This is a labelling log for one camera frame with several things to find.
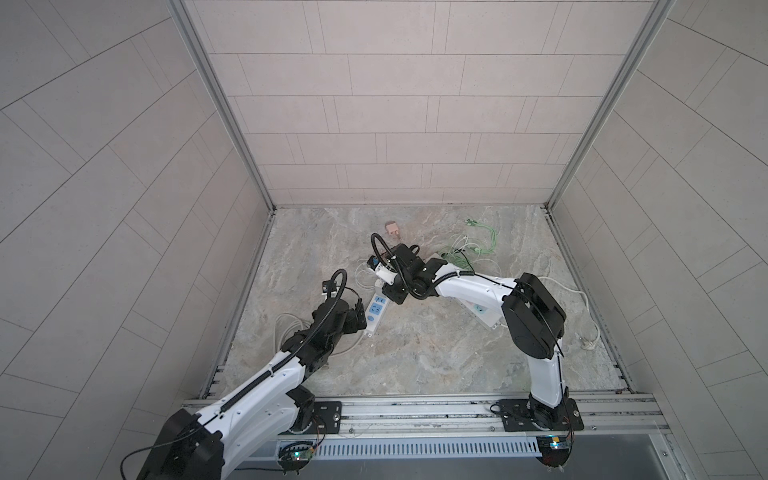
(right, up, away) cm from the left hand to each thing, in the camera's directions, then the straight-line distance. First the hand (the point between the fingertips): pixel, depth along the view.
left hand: (358, 304), depth 85 cm
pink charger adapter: (+9, +22, +24) cm, 34 cm away
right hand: (+8, +4, +5) cm, 10 cm away
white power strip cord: (+64, -11, -3) cm, 65 cm away
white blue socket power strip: (+5, -3, +2) cm, 6 cm away
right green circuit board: (+48, -29, -17) cm, 58 cm away
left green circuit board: (-11, -28, -20) cm, 36 cm away
